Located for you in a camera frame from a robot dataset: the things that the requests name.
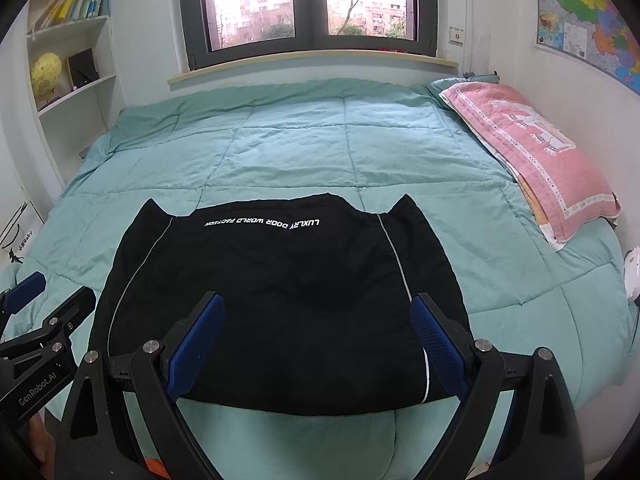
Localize teal quilt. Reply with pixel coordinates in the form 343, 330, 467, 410
0, 77, 640, 480

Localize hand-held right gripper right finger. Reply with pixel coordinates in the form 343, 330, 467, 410
409, 292, 586, 480

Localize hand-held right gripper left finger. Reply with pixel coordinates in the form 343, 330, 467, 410
52, 291, 226, 480

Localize black box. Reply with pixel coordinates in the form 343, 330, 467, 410
66, 49, 101, 90

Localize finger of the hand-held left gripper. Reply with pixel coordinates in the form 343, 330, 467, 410
0, 286, 97, 361
0, 271, 47, 318

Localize white object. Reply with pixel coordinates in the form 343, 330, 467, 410
624, 246, 640, 303

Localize cream windowsill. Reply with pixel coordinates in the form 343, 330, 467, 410
167, 52, 460, 92

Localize white panel with black drawings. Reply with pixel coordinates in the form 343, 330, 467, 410
0, 201, 43, 266

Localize white bookshelf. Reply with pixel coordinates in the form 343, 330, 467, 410
25, 0, 126, 201

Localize dark framed window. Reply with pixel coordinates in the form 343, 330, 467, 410
177, 0, 441, 71

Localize teal pillow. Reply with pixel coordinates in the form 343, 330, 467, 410
427, 72, 501, 111

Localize yellow globe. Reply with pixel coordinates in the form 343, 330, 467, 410
30, 52, 63, 111

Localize colourful wall map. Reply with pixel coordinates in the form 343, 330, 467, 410
532, 0, 640, 96

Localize black hooded jacket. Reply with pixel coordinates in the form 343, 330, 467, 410
87, 192, 473, 417

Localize pink patterned pillow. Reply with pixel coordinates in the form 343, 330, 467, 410
439, 81, 621, 253

